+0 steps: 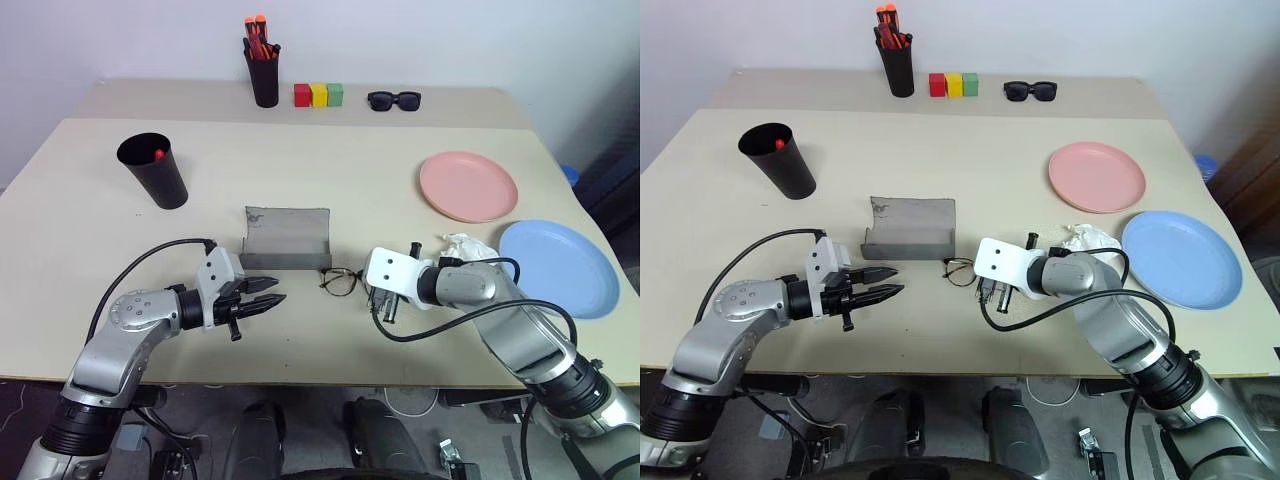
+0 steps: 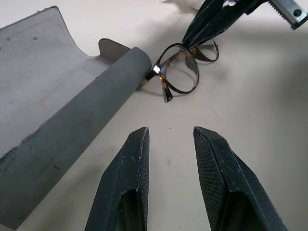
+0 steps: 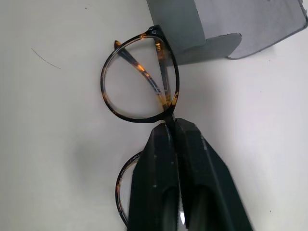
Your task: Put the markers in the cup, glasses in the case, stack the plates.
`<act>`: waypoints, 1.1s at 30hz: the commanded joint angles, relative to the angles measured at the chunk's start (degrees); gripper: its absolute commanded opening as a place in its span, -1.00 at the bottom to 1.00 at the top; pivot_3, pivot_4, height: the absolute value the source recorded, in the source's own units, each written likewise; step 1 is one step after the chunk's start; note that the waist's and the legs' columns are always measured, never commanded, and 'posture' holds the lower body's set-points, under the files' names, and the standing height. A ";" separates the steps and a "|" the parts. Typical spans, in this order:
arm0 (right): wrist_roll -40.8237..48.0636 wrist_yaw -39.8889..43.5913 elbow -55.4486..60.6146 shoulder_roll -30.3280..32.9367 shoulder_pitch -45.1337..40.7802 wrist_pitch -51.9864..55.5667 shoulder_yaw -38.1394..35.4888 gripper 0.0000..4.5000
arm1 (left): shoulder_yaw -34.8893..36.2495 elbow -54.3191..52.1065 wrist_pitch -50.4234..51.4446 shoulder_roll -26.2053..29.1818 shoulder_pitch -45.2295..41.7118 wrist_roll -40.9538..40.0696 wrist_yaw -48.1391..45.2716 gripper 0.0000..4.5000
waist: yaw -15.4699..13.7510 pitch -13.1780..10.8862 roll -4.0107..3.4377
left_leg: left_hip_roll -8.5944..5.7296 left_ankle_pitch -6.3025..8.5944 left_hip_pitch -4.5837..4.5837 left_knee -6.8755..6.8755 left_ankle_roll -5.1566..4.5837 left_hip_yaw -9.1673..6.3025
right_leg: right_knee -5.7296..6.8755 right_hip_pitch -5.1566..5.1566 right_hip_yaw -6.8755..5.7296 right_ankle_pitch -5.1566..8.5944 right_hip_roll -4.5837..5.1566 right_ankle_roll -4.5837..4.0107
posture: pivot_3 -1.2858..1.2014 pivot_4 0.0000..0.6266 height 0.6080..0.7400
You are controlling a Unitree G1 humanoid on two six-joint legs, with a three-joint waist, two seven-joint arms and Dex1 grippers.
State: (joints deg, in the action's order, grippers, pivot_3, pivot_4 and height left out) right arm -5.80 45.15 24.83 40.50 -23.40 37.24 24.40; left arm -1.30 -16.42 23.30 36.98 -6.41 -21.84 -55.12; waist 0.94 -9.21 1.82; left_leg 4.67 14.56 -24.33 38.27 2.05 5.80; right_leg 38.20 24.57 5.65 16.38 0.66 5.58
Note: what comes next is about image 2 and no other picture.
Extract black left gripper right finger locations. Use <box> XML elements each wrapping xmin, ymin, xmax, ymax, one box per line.
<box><xmin>192</xmin><ymin>126</ymin><xmax>289</xmax><ymax>231</ymax></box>

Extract tortoiseshell eyeglasses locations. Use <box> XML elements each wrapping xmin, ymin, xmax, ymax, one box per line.
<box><xmin>143</xmin><ymin>39</ymin><xmax>220</xmax><ymax>103</ymax></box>

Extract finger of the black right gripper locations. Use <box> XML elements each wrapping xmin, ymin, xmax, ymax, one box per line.
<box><xmin>192</xmin><ymin>6</ymin><xmax>242</xmax><ymax>48</ymax></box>
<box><xmin>182</xmin><ymin>0</ymin><xmax>226</xmax><ymax>47</ymax></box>

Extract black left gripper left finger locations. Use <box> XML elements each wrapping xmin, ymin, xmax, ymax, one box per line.
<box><xmin>84</xmin><ymin>126</ymin><xmax>151</xmax><ymax>231</ymax></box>

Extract grey felt glasses case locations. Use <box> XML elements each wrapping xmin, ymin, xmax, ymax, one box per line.
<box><xmin>0</xmin><ymin>5</ymin><xmax>153</xmax><ymax>231</ymax></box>

